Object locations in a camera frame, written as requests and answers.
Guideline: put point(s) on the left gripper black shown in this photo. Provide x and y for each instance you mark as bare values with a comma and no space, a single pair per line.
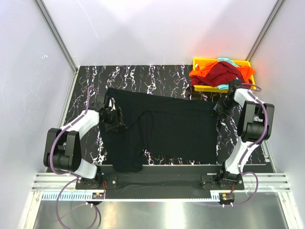
118,122

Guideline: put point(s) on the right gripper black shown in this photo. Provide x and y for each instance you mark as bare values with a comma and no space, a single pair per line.
218,107

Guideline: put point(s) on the black t shirt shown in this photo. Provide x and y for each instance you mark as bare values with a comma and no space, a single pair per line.
161,125

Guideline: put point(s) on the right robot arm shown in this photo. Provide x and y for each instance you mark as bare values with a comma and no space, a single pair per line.
254,126

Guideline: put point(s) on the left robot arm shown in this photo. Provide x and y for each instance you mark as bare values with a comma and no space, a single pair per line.
63,145

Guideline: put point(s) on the teal t shirt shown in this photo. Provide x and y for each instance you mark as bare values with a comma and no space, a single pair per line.
226,86

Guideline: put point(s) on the dark red t shirt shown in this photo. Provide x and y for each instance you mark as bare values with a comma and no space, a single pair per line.
221,74

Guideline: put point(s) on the orange t shirt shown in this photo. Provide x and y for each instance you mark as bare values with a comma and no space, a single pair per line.
246,70

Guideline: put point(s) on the yellow plastic bin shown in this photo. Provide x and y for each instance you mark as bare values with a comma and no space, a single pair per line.
207,74

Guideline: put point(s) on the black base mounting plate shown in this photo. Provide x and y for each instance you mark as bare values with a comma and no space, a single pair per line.
174,191

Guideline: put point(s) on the aluminium frame post left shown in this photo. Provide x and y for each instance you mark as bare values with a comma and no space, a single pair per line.
55,33

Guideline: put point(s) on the aluminium frame post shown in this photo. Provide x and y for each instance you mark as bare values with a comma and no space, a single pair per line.
265,28
55,33

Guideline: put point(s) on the white slotted cable duct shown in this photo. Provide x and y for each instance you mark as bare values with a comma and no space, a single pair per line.
94,196

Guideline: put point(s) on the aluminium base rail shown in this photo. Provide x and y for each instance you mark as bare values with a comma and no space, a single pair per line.
273,182

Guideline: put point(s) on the aluminium frame post right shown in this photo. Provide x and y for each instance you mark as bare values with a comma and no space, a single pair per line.
265,28

